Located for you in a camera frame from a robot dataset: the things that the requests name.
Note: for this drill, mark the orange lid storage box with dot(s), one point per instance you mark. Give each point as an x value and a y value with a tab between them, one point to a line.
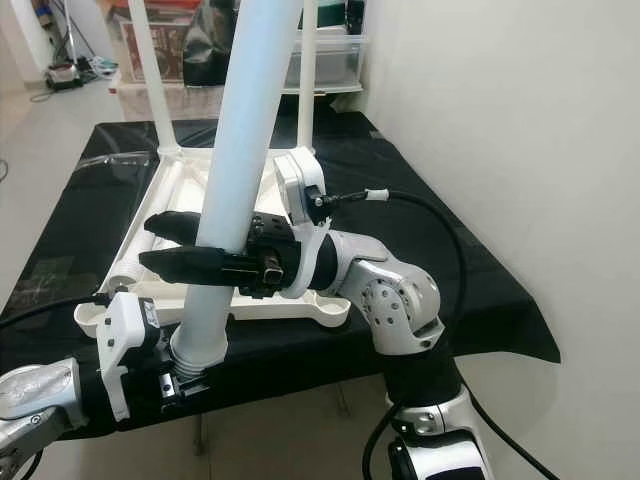
135	45

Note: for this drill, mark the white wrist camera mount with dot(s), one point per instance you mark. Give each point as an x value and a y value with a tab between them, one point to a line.
300	180
120	335

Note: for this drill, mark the clear plastic bag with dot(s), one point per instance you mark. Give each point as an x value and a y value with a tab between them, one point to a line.
115	157

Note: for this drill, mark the crumpled clear plastic wrapper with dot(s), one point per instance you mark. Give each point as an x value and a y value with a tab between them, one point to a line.
55	278

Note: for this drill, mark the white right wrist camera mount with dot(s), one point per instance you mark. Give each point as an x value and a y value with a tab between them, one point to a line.
300	180

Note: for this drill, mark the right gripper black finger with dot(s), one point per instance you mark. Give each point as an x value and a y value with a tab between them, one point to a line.
185	268
175	227

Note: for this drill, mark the green pot lid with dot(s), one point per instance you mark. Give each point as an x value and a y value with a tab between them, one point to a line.
332	12

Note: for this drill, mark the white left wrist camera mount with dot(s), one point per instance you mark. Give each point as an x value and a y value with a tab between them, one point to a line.
120	335

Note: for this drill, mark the dark shiny foil bag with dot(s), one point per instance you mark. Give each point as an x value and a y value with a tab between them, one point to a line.
210	45

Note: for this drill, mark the black tablecloth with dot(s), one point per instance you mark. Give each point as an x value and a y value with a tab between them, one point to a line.
440	260

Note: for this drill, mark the white fridge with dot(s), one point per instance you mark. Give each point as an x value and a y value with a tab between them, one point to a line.
90	25

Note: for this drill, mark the clear plastic storage container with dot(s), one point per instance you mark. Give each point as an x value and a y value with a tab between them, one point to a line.
340	60

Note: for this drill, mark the white plastic table top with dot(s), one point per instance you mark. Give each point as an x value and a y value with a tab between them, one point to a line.
120	315

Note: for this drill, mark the beige cloth covered bench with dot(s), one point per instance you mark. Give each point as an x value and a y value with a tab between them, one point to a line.
210	100

